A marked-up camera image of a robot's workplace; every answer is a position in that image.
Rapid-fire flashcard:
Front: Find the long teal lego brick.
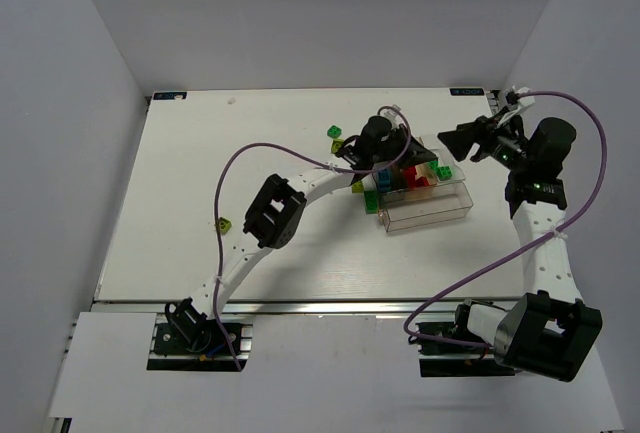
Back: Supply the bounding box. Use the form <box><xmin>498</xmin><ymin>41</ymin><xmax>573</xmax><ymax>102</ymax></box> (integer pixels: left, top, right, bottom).
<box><xmin>376</xmin><ymin>169</ymin><xmax>393</xmax><ymax>193</ymax></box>

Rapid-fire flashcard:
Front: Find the red arched lego brick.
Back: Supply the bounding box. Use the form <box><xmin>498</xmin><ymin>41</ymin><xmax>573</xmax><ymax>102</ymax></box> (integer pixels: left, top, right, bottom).
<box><xmin>402</xmin><ymin>166</ymin><xmax>423</xmax><ymax>189</ymax></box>

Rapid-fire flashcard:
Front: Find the lime sloped lego brick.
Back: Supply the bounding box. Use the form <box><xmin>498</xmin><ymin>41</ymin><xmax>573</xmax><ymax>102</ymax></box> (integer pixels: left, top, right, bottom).
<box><xmin>330</xmin><ymin>138</ymin><xmax>344</xmax><ymax>155</ymax></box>

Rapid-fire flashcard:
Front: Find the green square lego top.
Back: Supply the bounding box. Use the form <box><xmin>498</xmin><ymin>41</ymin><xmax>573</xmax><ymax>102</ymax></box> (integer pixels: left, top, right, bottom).
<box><xmin>327</xmin><ymin>125</ymin><xmax>342</xmax><ymax>139</ymax></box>

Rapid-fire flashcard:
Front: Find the green square lego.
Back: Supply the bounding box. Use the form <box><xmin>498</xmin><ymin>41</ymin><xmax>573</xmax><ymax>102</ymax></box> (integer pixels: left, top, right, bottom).
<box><xmin>327</xmin><ymin>125</ymin><xmax>342</xmax><ymax>139</ymax></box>
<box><xmin>436</xmin><ymin>165</ymin><xmax>455</xmax><ymax>182</ymax></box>

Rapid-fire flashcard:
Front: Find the long green lego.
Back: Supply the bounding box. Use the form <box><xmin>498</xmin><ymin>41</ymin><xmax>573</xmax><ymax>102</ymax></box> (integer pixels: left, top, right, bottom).
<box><xmin>363</xmin><ymin>191</ymin><xmax>379</xmax><ymax>214</ymax></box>

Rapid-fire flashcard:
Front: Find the red sloped lego brick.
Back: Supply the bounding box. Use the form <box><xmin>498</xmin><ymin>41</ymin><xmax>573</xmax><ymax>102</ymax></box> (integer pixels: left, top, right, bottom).
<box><xmin>414</xmin><ymin>177</ymin><xmax>431</xmax><ymax>188</ymax></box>

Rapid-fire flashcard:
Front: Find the green square lego bottom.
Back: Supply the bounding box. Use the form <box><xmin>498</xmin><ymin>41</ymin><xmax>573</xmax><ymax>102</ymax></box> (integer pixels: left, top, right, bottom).
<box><xmin>436</xmin><ymin>165</ymin><xmax>455</xmax><ymax>182</ymax></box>

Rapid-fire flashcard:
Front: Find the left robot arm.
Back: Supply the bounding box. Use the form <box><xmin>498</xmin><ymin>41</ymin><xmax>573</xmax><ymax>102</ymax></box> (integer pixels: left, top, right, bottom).
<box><xmin>181</xmin><ymin>106</ymin><xmax>437</xmax><ymax>321</ymax></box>

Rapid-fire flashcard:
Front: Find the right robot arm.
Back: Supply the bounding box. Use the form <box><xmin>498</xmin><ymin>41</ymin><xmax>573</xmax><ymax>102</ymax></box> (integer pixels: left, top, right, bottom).
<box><xmin>438</xmin><ymin>116</ymin><xmax>603</xmax><ymax>382</ymax></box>

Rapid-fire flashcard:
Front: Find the lime square lego centre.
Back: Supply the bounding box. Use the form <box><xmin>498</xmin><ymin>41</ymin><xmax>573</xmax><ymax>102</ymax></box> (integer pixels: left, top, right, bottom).
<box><xmin>351</xmin><ymin>181</ymin><xmax>365</xmax><ymax>194</ymax></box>

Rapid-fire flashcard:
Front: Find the lime square lego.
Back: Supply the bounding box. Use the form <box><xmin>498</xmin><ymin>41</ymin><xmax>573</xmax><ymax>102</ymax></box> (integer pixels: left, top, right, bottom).
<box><xmin>351</xmin><ymin>181</ymin><xmax>365</xmax><ymax>194</ymax></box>
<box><xmin>216</xmin><ymin>217</ymin><xmax>232</xmax><ymax>235</ymax></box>

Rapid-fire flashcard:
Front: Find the smoky grey plastic tray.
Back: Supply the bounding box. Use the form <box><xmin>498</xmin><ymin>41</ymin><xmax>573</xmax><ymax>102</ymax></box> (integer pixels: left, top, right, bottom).
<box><xmin>374</xmin><ymin>168</ymin><xmax>407</xmax><ymax>204</ymax></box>

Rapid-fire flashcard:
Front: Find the clear plastic base box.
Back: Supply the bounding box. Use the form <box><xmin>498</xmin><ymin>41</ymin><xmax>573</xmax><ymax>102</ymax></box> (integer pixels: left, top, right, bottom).
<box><xmin>379</xmin><ymin>181</ymin><xmax>474</xmax><ymax>233</ymax></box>

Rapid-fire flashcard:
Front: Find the lime square lego left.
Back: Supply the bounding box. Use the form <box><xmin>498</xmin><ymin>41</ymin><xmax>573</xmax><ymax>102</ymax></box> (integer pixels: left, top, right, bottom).
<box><xmin>216</xmin><ymin>217</ymin><xmax>232</xmax><ymax>235</ymax></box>

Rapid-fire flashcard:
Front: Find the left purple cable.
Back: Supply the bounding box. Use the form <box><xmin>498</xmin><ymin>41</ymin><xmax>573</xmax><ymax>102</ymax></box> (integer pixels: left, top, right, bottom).
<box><xmin>213</xmin><ymin>105</ymin><xmax>412</xmax><ymax>372</ymax></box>

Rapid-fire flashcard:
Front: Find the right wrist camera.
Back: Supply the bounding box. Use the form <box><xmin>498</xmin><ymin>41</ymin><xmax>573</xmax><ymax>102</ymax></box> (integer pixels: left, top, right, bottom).
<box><xmin>500</xmin><ymin>87</ymin><xmax>535</xmax><ymax>123</ymax></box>

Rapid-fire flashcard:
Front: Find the aluminium table frame rail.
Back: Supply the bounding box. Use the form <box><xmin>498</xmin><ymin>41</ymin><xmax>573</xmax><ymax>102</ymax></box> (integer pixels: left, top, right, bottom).
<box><xmin>89</xmin><ymin>297</ymin><xmax>526</xmax><ymax>316</ymax></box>

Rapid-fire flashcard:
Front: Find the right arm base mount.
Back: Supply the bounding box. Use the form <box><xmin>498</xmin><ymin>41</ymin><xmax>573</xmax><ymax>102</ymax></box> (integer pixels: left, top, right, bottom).
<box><xmin>408</xmin><ymin>336</ymin><xmax>516</xmax><ymax>378</ymax></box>

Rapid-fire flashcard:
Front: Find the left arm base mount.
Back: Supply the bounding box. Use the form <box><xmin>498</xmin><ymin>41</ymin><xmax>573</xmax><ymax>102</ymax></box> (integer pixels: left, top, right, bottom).
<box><xmin>147</xmin><ymin>298</ymin><xmax>252</xmax><ymax>372</ymax></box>

